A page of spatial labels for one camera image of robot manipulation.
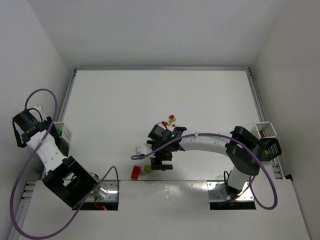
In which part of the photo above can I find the dark green 2x2 lego brick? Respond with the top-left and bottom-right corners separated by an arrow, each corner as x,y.
57,129 -> 63,137

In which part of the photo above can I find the red curved lego brick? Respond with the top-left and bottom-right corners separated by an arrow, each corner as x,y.
131,165 -> 142,180

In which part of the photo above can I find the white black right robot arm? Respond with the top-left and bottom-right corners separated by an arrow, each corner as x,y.
146,125 -> 265,199

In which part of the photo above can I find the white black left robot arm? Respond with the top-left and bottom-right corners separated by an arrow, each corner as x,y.
12,109 -> 99,209

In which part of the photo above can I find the white left slotted bin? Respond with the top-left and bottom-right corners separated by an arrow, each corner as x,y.
54,122 -> 73,145

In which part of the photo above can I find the white slotted bin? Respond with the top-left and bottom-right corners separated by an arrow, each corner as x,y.
250,121 -> 277,140
54,122 -> 73,145

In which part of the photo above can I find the black left slotted bin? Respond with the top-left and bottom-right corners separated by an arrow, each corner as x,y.
57,138 -> 70,157

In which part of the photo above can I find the black slotted bin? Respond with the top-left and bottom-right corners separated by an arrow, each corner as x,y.
260,137 -> 283,162
57,138 -> 70,157

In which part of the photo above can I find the small lime lego brick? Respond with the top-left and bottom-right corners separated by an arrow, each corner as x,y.
168,117 -> 176,126

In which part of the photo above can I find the white right slotted bin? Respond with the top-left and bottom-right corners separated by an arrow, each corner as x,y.
250,121 -> 277,140

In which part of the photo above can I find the black right slotted bin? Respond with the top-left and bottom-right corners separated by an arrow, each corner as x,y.
260,137 -> 283,162

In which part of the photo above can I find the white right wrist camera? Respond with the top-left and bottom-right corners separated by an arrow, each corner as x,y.
135,144 -> 152,156

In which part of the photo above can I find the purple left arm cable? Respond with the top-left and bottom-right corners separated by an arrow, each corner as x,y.
9,88 -> 119,238

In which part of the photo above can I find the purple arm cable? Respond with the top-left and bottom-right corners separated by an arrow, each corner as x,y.
130,132 -> 278,210
9,88 -> 119,238

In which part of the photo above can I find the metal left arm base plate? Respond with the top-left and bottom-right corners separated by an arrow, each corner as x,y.
86,180 -> 119,202

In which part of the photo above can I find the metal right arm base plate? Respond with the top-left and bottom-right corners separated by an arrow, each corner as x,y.
207,181 -> 254,203

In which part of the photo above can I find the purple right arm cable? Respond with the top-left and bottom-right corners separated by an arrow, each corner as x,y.
130,132 -> 278,210

